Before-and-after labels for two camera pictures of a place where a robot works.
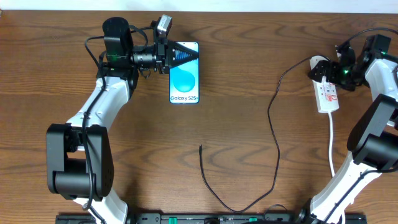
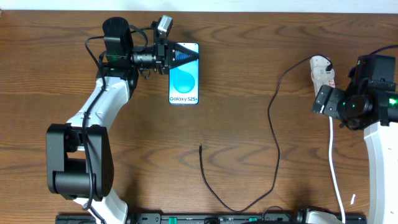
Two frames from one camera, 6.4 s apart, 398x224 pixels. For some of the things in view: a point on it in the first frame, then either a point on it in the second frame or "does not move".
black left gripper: x=163 y=56 does not move
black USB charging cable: x=278 y=144 does not move
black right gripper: x=327 y=70 → x=328 y=101
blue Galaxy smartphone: x=184 y=79 does not move
